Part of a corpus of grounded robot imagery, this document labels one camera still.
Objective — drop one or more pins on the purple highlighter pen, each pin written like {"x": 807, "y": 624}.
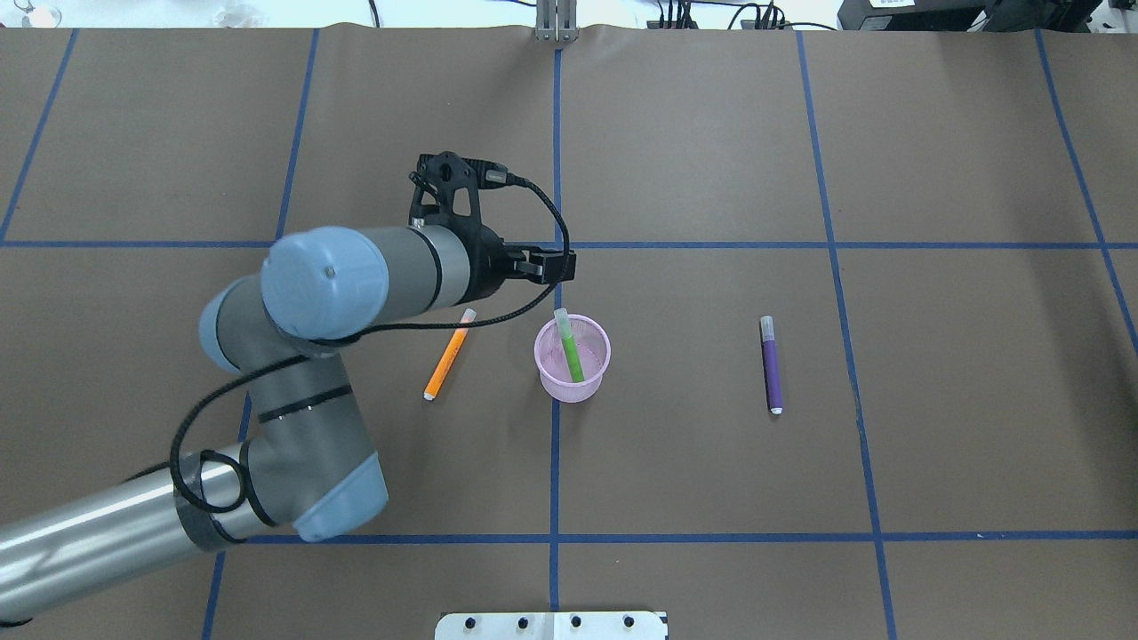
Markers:
{"x": 771, "y": 363}

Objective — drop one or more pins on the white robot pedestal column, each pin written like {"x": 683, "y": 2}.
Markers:
{"x": 553, "y": 625}

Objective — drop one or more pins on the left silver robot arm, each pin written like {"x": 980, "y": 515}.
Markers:
{"x": 283, "y": 442}

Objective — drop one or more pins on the pink mesh pen holder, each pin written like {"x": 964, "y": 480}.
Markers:
{"x": 595, "y": 354}

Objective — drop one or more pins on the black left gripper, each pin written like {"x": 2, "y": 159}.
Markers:
{"x": 488, "y": 263}

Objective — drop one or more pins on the green highlighter pen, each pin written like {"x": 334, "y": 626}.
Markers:
{"x": 568, "y": 341}

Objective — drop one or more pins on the orange highlighter pen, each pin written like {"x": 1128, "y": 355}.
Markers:
{"x": 448, "y": 357}

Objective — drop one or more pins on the aluminium frame post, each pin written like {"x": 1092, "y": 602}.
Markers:
{"x": 556, "y": 21}

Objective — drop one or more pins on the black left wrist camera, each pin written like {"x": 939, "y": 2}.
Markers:
{"x": 447, "y": 187}

